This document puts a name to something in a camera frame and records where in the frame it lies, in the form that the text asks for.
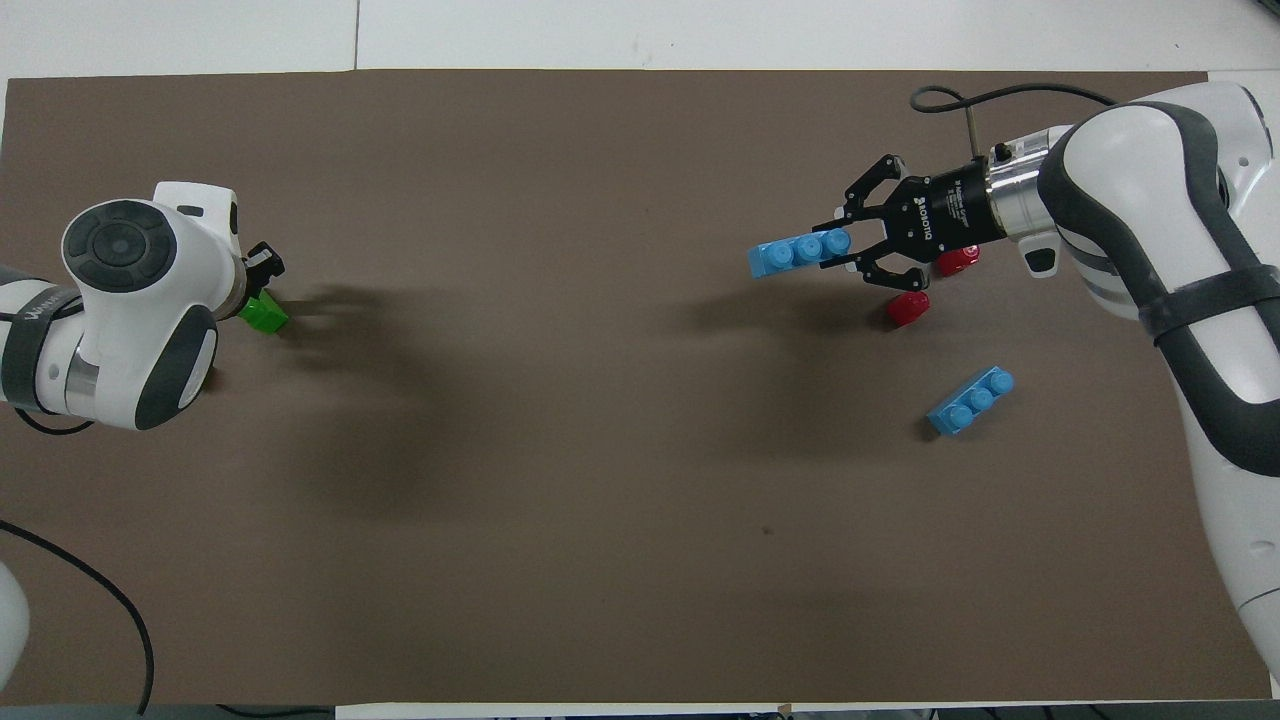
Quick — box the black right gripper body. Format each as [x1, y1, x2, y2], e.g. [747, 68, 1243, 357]
[885, 160, 1006, 251]

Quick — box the green two-stud block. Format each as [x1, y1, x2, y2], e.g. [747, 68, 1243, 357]
[238, 290, 291, 334]

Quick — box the blue three-stud block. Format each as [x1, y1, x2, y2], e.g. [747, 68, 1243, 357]
[748, 228, 853, 280]
[927, 367, 1015, 436]

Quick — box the brown table mat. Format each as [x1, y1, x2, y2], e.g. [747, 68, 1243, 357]
[0, 68, 1271, 706]

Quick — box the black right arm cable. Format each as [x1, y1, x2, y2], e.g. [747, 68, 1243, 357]
[910, 85, 1121, 163]

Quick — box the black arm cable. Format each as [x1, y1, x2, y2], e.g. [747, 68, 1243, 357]
[910, 85, 1121, 163]
[0, 405, 157, 716]

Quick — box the black velcro cable strap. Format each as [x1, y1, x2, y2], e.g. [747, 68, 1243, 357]
[1140, 265, 1280, 346]
[0, 285, 81, 411]

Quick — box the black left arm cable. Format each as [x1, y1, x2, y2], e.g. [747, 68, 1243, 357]
[0, 405, 157, 716]

